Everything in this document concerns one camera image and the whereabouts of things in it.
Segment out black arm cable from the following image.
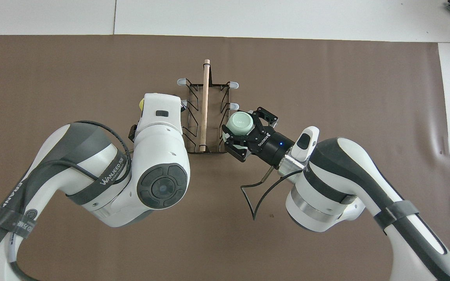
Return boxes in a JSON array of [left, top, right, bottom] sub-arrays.
[[241, 168, 300, 221], [75, 120, 132, 186]]

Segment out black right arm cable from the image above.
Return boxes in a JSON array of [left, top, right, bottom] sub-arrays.
[[241, 168, 300, 221]]

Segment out brown paper table mat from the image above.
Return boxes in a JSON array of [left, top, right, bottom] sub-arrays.
[[0, 34, 450, 281]]

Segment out pale green plastic cup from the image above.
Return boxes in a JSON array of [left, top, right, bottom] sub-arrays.
[[226, 111, 256, 136]]

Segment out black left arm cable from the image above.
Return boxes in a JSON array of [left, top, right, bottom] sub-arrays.
[[75, 120, 132, 186]]

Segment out black wire cup rack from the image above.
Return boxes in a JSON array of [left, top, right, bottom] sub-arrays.
[[177, 59, 239, 155]]

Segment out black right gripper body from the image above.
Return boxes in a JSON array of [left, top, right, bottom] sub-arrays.
[[248, 130, 296, 167]]

